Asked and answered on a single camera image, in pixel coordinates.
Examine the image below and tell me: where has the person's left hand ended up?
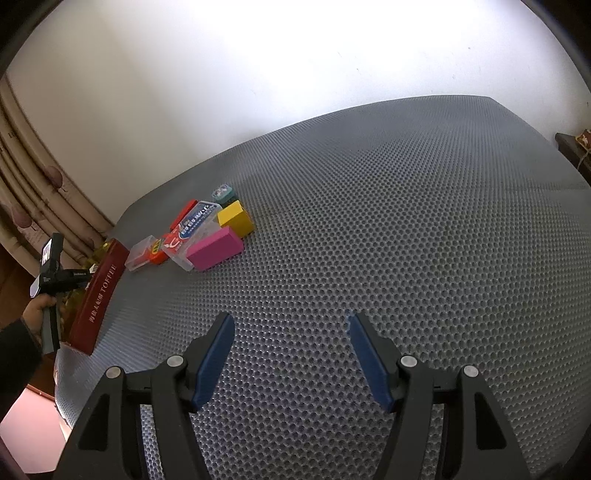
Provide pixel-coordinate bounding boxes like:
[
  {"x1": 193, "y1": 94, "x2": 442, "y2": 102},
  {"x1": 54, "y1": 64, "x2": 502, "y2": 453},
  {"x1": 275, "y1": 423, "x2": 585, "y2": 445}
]
[{"x1": 21, "y1": 295, "x2": 58, "y2": 344}]

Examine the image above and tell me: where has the teal tin with dog print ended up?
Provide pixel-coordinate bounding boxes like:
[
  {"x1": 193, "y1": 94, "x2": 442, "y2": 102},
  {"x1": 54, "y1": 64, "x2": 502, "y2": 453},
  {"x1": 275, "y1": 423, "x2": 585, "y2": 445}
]
[{"x1": 211, "y1": 183, "x2": 237, "y2": 208}]

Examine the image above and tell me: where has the yellow block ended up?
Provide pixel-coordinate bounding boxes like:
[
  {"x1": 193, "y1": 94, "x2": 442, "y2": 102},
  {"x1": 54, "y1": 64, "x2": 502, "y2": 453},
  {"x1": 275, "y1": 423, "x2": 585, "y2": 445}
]
[{"x1": 217, "y1": 200, "x2": 254, "y2": 239}]

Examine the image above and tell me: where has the dark wooden furniture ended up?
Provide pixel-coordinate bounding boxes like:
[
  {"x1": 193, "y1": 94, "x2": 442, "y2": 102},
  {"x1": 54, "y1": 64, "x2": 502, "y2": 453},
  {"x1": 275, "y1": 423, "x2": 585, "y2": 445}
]
[{"x1": 554, "y1": 130, "x2": 591, "y2": 185}]

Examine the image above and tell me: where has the beige patterned curtain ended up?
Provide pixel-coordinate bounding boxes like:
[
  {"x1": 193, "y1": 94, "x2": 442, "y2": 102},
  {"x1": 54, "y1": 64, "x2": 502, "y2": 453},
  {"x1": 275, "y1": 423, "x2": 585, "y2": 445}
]
[{"x1": 0, "y1": 74, "x2": 116, "y2": 264}]

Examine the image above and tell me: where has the orange tin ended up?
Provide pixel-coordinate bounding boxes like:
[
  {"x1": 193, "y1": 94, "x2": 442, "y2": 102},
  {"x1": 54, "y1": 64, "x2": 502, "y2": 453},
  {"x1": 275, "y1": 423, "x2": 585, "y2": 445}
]
[{"x1": 150, "y1": 235, "x2": 170, "y2": 266}]

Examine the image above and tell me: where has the grey honeycomb mat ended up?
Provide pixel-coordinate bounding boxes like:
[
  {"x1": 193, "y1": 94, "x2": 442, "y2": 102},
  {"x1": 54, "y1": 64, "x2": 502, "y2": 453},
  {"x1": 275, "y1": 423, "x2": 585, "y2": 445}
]
[{"x1": 53, "y1": 95, "x2": 591, "y2": 480}]

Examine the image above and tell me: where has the pink block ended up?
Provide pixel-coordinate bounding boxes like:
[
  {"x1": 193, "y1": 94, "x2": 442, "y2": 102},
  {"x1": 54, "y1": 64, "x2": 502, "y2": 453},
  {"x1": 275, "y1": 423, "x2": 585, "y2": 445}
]
[{"x1": 186, "y1": 226, "x2": 245, "y2": 271}]

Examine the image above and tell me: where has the dark red gift box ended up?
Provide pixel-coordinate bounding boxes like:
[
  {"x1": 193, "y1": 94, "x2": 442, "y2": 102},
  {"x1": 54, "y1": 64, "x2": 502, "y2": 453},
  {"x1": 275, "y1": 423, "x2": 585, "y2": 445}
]
[{"x1": 60, "y1": 237, "x2": 131, "y2": 356}]

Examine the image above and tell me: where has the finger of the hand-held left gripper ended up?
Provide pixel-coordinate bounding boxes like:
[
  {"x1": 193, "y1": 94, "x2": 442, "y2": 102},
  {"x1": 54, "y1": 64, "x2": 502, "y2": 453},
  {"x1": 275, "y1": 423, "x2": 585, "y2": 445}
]
[{"x1": 65, "y1": 263, "x2": 99, "y2": 292}]

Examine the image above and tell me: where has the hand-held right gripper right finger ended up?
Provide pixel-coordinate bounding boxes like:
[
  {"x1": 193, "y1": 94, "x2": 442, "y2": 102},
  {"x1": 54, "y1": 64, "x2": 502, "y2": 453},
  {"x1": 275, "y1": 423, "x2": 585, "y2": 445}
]
[{"x1": 346, "y1": 313, "x2": 532, "y2": 480}]

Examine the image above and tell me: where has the clear box with blue label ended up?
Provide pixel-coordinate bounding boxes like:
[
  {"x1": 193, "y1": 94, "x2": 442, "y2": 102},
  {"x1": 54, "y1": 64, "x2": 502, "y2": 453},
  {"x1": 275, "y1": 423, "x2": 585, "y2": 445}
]
[{"x1": 163, "y1": 199, "x2": 227, "y2": 272}]

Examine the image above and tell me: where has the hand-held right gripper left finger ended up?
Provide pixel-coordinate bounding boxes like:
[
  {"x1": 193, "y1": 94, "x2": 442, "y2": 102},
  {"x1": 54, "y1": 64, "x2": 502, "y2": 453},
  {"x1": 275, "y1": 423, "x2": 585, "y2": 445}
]
[{"x1": 58, "y1": 311, "x2": 236, "y2": 480}]

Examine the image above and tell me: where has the person's left forearm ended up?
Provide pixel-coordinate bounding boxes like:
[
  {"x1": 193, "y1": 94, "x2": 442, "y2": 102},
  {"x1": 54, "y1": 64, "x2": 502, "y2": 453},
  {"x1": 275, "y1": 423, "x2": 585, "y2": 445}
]
[{"x1": 0, "y1": 318, "x2": 44, "y2": 409}]

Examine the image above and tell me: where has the small clear plastic box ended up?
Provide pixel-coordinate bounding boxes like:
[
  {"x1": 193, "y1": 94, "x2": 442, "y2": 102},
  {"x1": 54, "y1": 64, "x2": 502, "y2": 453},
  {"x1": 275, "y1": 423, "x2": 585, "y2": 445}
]
[{"x1": 124, "y1": 235, "x2": 158, "y2": 273}]

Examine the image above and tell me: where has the red block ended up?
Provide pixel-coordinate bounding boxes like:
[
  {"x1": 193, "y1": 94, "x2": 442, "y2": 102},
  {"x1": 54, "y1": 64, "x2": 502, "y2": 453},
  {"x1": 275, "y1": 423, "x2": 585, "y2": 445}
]
[{"x1": 169, "y1": 199, "x2": 198, "y2": 232}]

